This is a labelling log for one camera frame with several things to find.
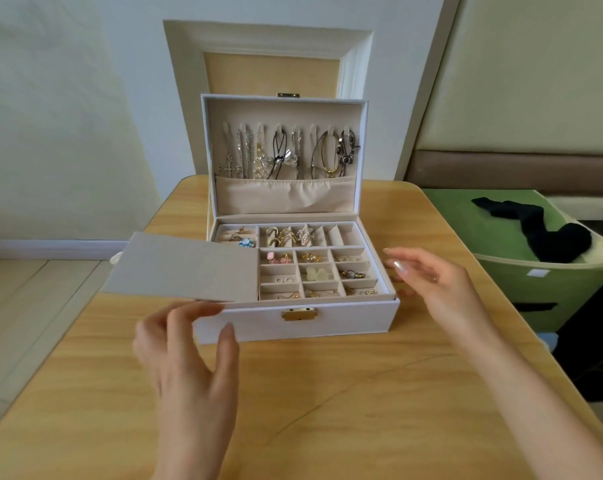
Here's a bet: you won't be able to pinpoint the person's right hand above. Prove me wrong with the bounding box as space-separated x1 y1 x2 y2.
381 247 495 344

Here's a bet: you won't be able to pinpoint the person's left hand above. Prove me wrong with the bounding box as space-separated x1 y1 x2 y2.
132 301 242 458

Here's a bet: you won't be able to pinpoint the small earrings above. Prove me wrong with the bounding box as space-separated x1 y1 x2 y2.
306 285 381 299

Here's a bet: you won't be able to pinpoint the beige earring panel flap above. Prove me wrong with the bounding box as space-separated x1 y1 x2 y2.
104 231 260 304

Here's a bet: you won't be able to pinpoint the square pendant cord necklace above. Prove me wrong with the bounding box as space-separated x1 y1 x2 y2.
335 129 361 178

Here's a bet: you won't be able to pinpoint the brown cord bead necklace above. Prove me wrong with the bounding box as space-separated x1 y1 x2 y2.
310 131 337 180

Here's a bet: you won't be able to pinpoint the white jewelry box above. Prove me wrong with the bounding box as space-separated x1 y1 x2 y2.
192 93 401 345

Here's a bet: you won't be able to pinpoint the silver link chain necklace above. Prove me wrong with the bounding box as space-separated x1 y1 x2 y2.
292 129 305 181

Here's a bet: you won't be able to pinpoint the bow pendant cord necklace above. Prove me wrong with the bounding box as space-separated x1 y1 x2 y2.
266 127 297 182

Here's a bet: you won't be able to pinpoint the silver cross pendant necklace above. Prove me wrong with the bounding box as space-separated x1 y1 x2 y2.
216 125 238 180

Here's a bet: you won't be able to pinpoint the slim silver rope chain necklace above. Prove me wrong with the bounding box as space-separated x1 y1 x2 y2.
236 125 249 180

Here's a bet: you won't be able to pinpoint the person's right forearm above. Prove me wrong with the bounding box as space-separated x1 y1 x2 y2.
456 317 603 480

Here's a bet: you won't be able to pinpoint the black cloth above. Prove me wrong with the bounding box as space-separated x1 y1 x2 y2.
471 197 593 264

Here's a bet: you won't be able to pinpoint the black low cabinet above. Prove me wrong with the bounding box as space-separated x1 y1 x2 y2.
553 219 603 428

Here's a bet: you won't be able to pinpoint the beige padded wall panel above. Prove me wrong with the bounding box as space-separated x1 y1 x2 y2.
403 0 603 196

